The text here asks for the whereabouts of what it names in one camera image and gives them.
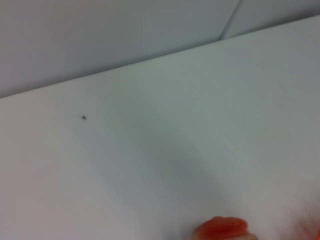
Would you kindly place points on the orange striped toy bread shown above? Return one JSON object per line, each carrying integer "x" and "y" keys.
{"x": 222, "y": 228}

